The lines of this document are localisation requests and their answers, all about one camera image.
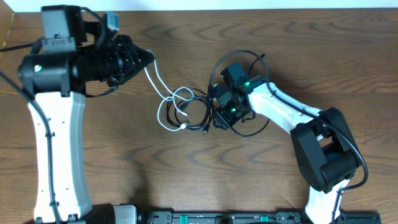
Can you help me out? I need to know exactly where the white USB cable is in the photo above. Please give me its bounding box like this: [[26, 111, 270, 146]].
[[143, 49, 196, 132]]

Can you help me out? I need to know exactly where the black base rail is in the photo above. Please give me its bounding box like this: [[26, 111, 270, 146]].
[[136, 210, 382, 224]]

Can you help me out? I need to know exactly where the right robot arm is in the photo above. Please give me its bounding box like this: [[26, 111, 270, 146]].
[[210, 63, 363, 223]]

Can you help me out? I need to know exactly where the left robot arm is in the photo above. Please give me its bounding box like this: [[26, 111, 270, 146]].
[[18, 5, 154, 223]]

